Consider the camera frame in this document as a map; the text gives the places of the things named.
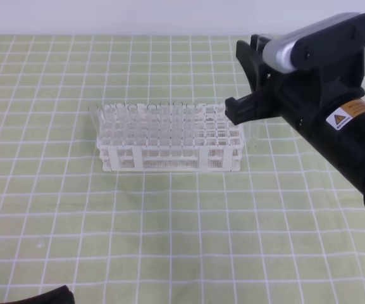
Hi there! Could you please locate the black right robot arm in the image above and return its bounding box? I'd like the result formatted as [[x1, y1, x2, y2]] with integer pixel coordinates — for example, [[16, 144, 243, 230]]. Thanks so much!
[[225, 13, 365, 206]]

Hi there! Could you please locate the green grid tablecloth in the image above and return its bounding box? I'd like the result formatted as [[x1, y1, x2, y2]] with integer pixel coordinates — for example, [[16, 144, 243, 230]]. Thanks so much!
[[0, 35, 365, 303]]

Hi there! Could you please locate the leaning glass tube rack left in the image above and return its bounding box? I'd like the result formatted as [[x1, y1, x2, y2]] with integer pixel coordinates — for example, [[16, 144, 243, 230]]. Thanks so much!
[[88, 104, 101, 141]]

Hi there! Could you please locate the white plastic test tube rack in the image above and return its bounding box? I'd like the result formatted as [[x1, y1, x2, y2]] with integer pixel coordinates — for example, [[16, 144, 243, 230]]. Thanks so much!
[[96, 102, 245, 172]]

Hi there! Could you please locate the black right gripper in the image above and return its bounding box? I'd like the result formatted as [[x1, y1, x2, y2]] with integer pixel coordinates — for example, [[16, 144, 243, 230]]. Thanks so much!
[[225, 13, 365, 143]]

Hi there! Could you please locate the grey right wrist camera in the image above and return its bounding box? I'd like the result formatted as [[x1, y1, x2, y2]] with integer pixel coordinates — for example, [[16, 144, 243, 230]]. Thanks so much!
[[262, 12, 361, 74]]

